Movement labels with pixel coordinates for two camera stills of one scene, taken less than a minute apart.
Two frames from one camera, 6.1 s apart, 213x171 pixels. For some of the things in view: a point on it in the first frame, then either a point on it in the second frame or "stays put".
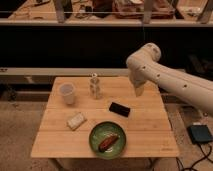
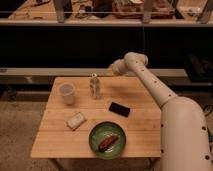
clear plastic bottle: [94, 86] stays put
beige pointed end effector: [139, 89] to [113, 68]
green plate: [100, 133] stays put
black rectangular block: [120, 109] stays put
